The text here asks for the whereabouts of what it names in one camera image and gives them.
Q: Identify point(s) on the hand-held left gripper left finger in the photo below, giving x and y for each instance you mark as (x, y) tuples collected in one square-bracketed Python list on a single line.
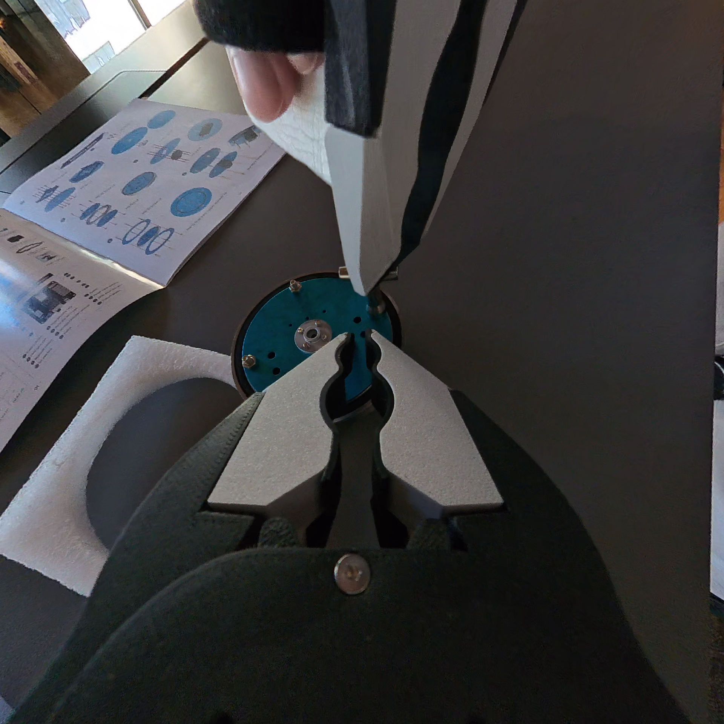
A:
[(271, 452)]

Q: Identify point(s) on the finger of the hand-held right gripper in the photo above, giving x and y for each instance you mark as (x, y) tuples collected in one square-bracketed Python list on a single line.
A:
[(486, 56), (367, 198)]

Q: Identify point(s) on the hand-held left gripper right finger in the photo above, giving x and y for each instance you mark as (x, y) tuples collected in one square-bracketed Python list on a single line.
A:
[(435, 447)]

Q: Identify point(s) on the small metal socket wrench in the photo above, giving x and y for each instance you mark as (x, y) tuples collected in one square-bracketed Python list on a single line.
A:
[(375, 302)]

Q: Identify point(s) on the round blue base plate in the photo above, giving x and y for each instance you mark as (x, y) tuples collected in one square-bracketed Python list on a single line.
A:
[(283, 339)]

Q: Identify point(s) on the dark grey desk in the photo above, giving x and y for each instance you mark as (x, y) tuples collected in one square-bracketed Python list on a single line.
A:
[(565, 339)]

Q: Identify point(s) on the person's right hand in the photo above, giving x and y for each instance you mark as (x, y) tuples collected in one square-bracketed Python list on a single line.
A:
[(266, 85)]

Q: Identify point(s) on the silver round hub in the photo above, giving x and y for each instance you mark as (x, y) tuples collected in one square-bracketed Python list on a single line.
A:
[(311, 335)]

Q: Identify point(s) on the open instruction booklet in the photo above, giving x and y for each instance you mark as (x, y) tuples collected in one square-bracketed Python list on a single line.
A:
[(141, 186)]

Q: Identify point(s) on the white foam packing piece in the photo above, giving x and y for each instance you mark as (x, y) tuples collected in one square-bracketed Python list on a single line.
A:
[(45, 509)]

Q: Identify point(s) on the bright window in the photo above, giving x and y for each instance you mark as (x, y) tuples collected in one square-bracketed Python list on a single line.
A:
[(102, 28)]

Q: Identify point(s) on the wooden pillar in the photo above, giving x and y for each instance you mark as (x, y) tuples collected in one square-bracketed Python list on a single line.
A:
[(34, 73)]

